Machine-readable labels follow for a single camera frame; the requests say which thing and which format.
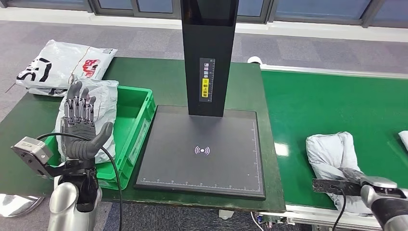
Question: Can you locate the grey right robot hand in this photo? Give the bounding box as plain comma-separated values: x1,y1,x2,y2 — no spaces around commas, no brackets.
342,167,367,188

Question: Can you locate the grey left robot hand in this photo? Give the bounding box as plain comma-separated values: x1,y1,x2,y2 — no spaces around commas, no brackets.
60,80,114,161

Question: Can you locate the plain grey parcel bag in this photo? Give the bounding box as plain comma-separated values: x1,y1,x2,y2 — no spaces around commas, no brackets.
306,131,374,215
398,130,408,153

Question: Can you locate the grey parcel bag red print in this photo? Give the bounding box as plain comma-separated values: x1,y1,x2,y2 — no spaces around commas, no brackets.
54,78,119,165

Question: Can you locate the white parcel bag black print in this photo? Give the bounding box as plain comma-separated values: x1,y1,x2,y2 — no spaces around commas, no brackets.
27,87,69,98

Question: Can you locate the white parcel bag red print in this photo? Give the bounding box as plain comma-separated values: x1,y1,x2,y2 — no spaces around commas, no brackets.
16,39,118,90

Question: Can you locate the green conveyor belt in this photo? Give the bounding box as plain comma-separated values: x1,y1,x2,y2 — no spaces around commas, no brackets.
261,70,408,211

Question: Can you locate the conveyor electronics board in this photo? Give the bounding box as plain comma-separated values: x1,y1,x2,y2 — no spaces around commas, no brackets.
255,213,295,226

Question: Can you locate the black inbound scanner machine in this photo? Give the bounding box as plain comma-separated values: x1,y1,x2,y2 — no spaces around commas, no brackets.
134,0,267,201

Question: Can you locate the green plastic crate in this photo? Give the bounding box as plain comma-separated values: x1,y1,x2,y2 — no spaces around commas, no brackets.
43,85,157,191

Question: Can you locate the round chrome stand base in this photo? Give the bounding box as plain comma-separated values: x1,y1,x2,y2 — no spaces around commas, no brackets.
0,194,46,218

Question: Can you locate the dark green table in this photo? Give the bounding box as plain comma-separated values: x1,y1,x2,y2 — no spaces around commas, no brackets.
0,56,287,214

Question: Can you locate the grey yellow scanner label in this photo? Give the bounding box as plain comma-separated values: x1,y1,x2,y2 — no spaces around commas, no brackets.
199,57,216,103

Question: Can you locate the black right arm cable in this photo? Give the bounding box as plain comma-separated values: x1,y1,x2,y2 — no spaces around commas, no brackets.
331,186,348,231

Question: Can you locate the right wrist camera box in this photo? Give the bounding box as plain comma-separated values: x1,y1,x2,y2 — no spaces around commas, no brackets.
311,178,364,196

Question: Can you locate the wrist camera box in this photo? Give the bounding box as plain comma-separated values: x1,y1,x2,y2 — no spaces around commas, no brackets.
311,178,364,196
11,136,54,178

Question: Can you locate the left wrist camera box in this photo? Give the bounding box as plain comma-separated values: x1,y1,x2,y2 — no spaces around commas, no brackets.
11,136,54,178

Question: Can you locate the aluminium conveyor frame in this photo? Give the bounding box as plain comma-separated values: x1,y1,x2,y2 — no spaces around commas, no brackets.
255,64,408,231

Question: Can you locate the dark window frame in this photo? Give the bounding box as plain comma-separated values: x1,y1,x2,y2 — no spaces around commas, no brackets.
0,0,408,29

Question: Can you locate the small white table bracket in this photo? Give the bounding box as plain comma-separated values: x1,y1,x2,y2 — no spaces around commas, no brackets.
218,209,234,221

